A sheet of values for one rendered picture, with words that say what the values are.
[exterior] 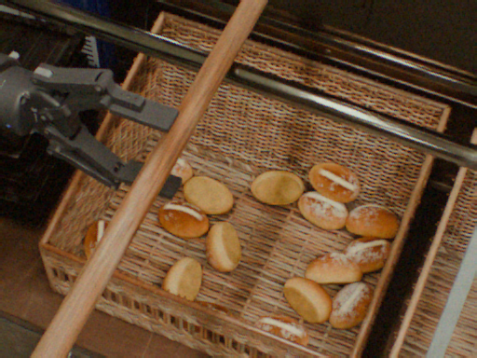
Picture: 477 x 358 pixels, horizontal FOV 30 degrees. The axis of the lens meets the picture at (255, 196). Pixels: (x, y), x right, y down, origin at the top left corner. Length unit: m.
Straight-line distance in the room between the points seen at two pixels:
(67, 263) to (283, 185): 0.43
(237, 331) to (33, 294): 0.40
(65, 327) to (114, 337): 0.69
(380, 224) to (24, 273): 0.65
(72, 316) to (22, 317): 0.73
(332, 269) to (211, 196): 0.27
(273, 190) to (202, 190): 0.13
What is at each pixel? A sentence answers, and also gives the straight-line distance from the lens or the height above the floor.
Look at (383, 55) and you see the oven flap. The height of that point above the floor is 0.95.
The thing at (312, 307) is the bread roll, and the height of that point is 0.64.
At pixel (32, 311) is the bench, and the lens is 1.64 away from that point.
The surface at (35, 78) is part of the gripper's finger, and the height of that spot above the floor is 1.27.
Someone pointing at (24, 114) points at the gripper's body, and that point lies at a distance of 1.07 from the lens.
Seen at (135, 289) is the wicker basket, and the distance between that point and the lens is 1.49.
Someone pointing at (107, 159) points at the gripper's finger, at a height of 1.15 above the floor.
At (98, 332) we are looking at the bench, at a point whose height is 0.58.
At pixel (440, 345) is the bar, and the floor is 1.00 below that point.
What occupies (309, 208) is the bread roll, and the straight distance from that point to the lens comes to 1.67.
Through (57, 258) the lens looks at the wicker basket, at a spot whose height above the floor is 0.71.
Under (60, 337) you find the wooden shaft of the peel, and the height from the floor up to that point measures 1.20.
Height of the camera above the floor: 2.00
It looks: 55 degrees down
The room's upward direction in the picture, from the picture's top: 4 degrees clockwise
